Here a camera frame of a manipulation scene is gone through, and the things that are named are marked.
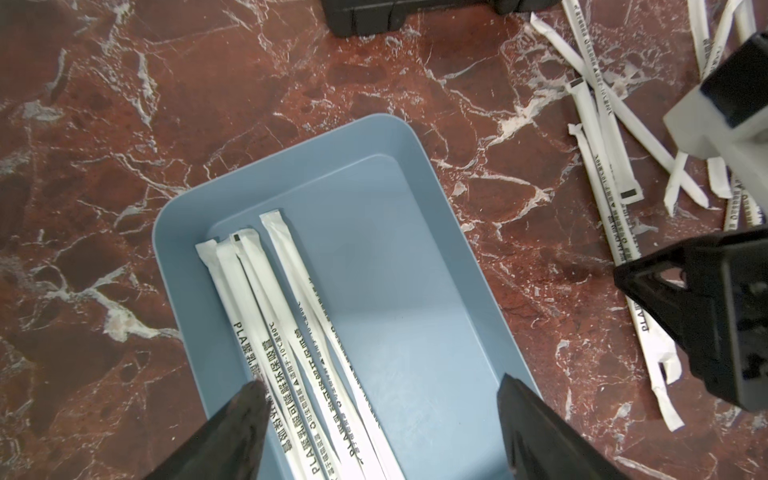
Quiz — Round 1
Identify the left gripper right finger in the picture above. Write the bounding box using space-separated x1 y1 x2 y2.
497 374 627 480

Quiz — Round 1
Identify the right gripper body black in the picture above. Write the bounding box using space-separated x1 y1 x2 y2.
624 226 767 411

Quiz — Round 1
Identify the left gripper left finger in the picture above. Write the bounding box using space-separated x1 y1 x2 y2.
147 380 272 479

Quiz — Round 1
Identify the white straw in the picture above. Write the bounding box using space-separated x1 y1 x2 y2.
260 210 405 479
195 240 304 479
231 228 385 479
663 0 742 216
687 0 711 79
563 0 621 142
215 239 337 479
530 14 710 209
568 124 684 432
567 78 644 205

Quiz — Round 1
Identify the blue plastic storage tray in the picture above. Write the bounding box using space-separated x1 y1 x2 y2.
153 114 532 479

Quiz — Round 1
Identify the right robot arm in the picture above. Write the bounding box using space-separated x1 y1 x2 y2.
613 32 767 411

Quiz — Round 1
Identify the black plastic tool case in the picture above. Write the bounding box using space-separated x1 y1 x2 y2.
321 0 561 38

